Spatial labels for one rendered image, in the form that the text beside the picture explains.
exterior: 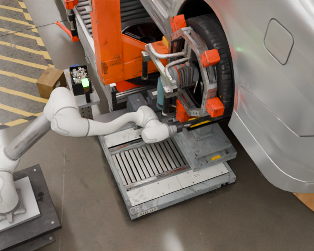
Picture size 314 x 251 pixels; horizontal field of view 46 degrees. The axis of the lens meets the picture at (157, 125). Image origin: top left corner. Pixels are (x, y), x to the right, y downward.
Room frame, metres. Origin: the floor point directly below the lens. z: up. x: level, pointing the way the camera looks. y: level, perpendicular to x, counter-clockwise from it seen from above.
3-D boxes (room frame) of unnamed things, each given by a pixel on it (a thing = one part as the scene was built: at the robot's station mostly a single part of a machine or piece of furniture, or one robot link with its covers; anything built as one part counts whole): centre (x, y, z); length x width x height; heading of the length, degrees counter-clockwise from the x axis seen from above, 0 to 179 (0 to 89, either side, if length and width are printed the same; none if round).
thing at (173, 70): (1.74, -0.13, 0.85); 0.21 x 0.14 x 0.14; 115
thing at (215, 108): (1.49, -0.33, 0.85); 0.09 x 0.08 x 0.07; 25
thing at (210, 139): (1.85, -0.34, 0.32); 0.40 x 0.30 x 0.28; 25
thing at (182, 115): (1.79, -0.23, 0.48); 0.16 x 0.12 x 0.17; 115
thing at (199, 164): (1.84, -0.34, 0.13); 0.50 x 0.36 x 0.10; 25
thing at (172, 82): (1.63, -0.12, 1.03); 0.19 x 0.18 x 0.11; 115
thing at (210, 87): (1.77, -0.19, 0.85); 0.54 x 0.07 x 0.54; 25
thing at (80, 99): (2.05, 0.59, 0.44); 0.43 x 0.17 x 0.03; 25
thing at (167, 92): (1.53, -0.08, 0.93); 0.09 x 0.05 x 0.05; 115
